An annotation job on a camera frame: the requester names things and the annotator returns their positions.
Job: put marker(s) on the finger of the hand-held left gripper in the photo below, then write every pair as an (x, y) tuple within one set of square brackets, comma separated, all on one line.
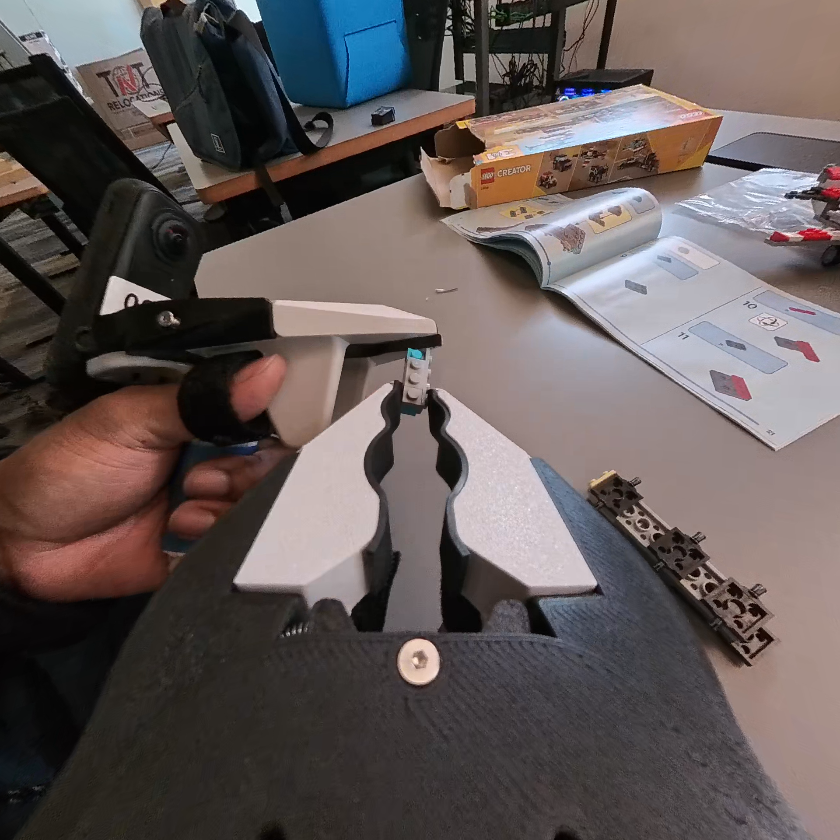
[(348, 321)]

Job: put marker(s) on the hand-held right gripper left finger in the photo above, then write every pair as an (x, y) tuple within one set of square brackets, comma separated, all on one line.
[(315, 518)]

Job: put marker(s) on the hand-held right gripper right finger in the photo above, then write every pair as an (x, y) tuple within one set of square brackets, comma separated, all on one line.
[(518, 518)]

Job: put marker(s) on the small grey teal brick assembly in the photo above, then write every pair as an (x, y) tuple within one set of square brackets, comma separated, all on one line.
[(413, 384)]

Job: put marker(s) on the person's left forearm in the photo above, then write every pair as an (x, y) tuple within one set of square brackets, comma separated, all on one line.
[(39, 630)]

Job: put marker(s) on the grey desk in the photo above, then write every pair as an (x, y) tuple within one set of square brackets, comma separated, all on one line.
[(512, 394)]

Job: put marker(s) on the person's left hand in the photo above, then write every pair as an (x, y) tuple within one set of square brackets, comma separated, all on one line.
[(92, 485)]

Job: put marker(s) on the small white scrap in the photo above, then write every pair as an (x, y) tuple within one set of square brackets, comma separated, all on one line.
[(443, 291)]

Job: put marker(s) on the black mesh chair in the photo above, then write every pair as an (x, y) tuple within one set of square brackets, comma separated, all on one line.
[(59, 131)]

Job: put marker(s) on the printed cardboard box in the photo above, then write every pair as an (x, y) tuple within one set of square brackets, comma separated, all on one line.
[(121, 98)]

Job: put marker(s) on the long black brick chassis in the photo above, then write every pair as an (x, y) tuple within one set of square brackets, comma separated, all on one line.
[(682, 571)]

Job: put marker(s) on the grey table with wooden edge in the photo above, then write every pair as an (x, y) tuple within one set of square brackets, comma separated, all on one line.
[(367, 138)]

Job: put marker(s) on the dark backpack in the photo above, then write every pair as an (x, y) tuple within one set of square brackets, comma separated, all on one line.
[(210, 85)]

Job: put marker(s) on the small black object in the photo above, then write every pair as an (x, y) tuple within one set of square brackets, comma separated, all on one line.
[(383, 115)]

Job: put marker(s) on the blue felt bag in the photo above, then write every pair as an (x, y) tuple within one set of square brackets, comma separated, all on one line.
[(334, 52)]

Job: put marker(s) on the open instruction booklet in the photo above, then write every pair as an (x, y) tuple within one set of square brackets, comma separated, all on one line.
[(676, 295)]

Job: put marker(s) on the yellow toy brick box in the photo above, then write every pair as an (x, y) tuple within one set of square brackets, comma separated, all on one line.
[(590, 144)]

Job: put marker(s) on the black equipment rack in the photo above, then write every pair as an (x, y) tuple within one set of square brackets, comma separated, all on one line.
[(531, 46)]

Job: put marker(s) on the black device with lights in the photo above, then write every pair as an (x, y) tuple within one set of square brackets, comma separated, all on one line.
[(604, 82)]

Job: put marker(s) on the clear plastic bag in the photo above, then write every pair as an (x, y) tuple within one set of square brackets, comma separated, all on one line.
[(741, 200)]

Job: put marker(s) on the red white brick airplane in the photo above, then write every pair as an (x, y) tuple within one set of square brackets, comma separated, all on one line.
[(820, 216)]

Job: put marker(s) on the black flat pad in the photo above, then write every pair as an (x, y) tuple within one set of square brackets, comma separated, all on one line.
[(774, 151)]

